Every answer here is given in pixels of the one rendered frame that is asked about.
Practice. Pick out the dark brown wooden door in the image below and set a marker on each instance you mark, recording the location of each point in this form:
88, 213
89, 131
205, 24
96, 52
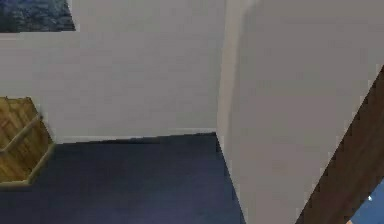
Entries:
353, 170

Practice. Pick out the brown wooden cupboard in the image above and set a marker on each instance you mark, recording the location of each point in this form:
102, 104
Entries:
20, 143

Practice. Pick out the dark blue framed picture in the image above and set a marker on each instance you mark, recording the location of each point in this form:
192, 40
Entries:
31, 15

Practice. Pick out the blue cloth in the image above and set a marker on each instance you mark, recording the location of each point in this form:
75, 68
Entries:
371, 208

